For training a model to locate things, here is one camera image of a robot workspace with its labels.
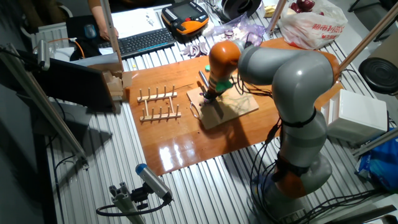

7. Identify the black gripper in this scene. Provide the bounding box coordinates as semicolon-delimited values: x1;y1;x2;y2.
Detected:
202;88;223;105

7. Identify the steel handled kitchen knife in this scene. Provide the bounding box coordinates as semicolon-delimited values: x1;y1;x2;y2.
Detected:
198;70;225;121

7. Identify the person's forearm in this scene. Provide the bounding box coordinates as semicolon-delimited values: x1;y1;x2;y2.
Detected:
88;0;108;30

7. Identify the person's hand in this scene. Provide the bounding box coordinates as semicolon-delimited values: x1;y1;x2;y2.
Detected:
98;26;121;42

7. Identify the wooden cutting board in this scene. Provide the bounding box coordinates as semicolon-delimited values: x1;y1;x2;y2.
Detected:
186;83;260;131

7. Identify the wooden peg rack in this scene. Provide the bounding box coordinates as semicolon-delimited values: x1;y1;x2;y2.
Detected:
137;84;182;123

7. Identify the pile of onion slices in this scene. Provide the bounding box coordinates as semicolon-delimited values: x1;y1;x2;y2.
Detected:
181;41;211;58

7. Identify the clear purple plastic bag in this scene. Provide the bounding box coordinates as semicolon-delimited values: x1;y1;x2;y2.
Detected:
211;14;267;47

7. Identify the orange black teach pendant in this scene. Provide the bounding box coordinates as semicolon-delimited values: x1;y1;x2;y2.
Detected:
160;0;210;44

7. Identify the black keyboard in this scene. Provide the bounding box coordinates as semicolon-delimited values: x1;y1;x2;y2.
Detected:
98;27;177;60

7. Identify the brown cardboard box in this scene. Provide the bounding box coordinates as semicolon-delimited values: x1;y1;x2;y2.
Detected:
88;60;133;102

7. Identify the black filament spool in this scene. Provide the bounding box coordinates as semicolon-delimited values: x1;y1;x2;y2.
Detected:
221;0;262;21

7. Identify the short aluminium profile stand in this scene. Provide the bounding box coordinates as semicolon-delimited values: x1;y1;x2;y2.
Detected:
108;182;147;224

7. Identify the black monitor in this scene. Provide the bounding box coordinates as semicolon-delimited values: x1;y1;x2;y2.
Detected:
29;57;116;113

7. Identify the white plastic shopping bag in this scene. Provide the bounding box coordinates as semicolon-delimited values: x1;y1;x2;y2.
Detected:
279;0;348;50

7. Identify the grey computer mouse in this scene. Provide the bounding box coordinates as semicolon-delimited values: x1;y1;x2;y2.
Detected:
83;24;97;39

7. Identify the black mouse mat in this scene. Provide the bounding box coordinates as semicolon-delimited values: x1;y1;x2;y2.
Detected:
65;14;108;62

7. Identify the white foam box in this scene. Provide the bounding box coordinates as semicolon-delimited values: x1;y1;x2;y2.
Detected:
321;89;389;144

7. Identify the black round stool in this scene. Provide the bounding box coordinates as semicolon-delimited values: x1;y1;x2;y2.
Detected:
358;57;398;96

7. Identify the blue plastic bag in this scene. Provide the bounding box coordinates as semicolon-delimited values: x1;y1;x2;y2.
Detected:
356;129;398;192

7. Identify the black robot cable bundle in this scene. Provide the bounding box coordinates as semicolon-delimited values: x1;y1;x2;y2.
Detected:
248;114;386;224

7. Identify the silver camera with blue end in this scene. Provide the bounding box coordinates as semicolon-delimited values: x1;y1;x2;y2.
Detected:
135;163;174;203

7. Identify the aluminium frame strut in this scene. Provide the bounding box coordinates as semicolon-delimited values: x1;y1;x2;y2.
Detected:
267;0;287;31
0;43;90;170
338;1;398;72
99;0;124;73
353;127;398;158

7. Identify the orange cable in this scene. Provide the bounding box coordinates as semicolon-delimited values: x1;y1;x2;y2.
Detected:
46;37;86;59

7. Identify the black camera cable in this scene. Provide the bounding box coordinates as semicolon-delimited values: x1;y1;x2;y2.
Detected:
95;198;172;218

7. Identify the silver depth camera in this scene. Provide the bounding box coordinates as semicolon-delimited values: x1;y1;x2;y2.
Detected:
37;39;51;72

